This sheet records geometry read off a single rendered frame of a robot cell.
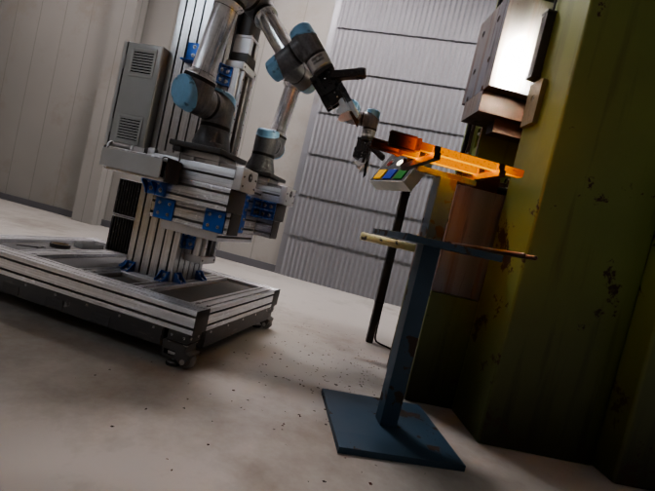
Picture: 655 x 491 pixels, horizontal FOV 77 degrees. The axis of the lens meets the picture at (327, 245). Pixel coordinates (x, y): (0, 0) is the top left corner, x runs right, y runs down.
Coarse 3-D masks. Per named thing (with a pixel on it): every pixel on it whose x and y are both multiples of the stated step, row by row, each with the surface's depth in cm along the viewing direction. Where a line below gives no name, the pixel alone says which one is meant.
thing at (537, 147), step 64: (576, 0) 146; (640, 0) 138; (576, 64) 138; (640, 64) 140; (576, 128) 140; (640, 128) 141; (512, 192) 161; (576, 192) 141; (640, 192) 142; (512, 256) 150; (576, 256) 142; (640, 256) 144; (512, 320) 142; (576, 320) 144; (512, 384) 144; (576, 384) 145; (512, 448) 145; (576, 448) 147
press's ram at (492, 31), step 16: (512, 0) 172; (528, 0) 172; (496, 16) 182; (512, 16) 172; (528, 16) 172; (480, 32) 200; (496, 32) 178; (512, 32) 172; (528, 32) 173; (480, 48) 195; (496, 48) 174; (512, 48) 173; (528, 48) 173; (480, 64) 189; (496, 64) 173; (512, 64) 173; (528, 64) 174; (480, 80) 185; (496, 80) 173; (512, 80) 174; (464, 96) 201; (512, 96) 179
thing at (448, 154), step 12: (396, 132) 119; (396, 144) 120; (408, 144) 121; (420, 144) 119; (432, 144) 121; (444, 156) 122; (456, 156) 122; (468, 156) 123; (480, 168) 127; (492, 168) 124
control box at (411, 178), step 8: (392, 160) 250; (400, 160) 242; (384, 168) 250; (392, 168) 243; (400, 168) 236; (408, 176) 224; (416, 176) 227; (376, 184) 249; (384, 184) 242; (392, 184) 235; (400, 184) 228; (408, 184) 225; (416, 184) 228
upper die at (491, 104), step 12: (480, 96) 180; (492, 96) 179; (504, 96) 179; (468, 108) 192; (480, 108) 178; (492, 108) 179; (504, 108) 179; (516, 108) 179; (468, 120) 194; (480, 120) 190; (504, 120) 183; (516, 120) 180
